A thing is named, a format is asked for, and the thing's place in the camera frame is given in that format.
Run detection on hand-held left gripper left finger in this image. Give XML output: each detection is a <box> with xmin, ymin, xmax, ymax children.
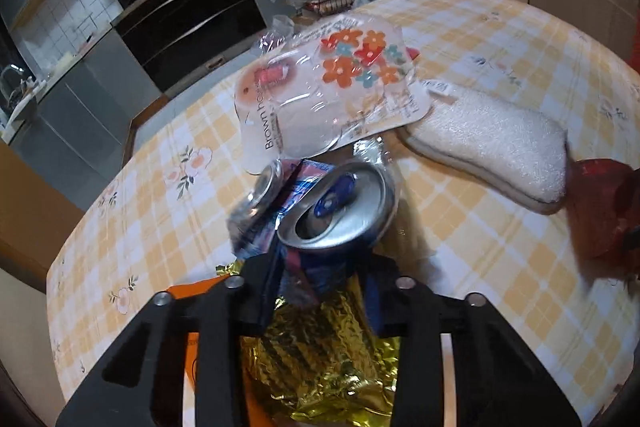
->
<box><xmin>55</xmin><ymin>252</ymin><xmax>286</xmax><ymax>427</ymax></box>

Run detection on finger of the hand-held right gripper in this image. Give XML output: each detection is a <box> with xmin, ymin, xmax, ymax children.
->
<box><xmin>617</xmin><ymin>174</ymin><xmax>640</xmax><ymax>258</ymax></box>

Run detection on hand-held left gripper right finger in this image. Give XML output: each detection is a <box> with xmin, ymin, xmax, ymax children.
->
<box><xmin>357</xmin><ymin>257</ymin><xmax>583</xmax><ymax>427</ymax></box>

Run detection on crushed blue can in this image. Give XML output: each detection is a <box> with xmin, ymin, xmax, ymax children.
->
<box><xmin>227</xmin><ymin>159</ymin><xmax>401</xmax><ymax>308</ymax></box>

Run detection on flower print blister pack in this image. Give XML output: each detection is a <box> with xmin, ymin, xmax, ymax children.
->
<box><xmin>232</xmin><ymin>14</ymin><xmax>433</xmax><ymax>175</ymax></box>

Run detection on gold foil snack bag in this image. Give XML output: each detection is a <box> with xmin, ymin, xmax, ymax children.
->
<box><xmin>215</xmin><ymin>262</ymin><xmax>406</xmax><ymax>427</ymax></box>

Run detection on orange snack packet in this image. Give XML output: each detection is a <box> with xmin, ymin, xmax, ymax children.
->
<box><xmin>165</xmin><ymin>284</ymin><xmax>261</xmax><ymax>427</ymax></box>

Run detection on crumpled clear plastic wrap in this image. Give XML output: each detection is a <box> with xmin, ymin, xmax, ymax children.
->
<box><xmin>352</xmin><ymin>134</ymin><xmax>398</xmax><ymax>172</ymax></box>

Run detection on white sponge pad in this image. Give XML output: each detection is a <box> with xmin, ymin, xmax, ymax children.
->
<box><xmin>397</xmin><ymin>79</ymin><xmax>571</xmax><ymax>215</ymax></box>

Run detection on grey lower cabinets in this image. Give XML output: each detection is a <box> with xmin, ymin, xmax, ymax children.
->
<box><xmin>10</xmin><ymin>27</ymin><xmax>166</xmax><ymax>208</ymax></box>

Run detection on black built-in oven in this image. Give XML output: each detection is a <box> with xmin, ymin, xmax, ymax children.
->
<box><xmin>110</xmin><ymin>0</ymin><xmax>268</xmax><ymax>92</ymax></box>

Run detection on chrome faucet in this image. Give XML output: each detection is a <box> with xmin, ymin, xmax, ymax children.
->
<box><xmin>0</xmin><ymin>64</ymin><xmax>23</xmax><ymax>102</ymax></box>

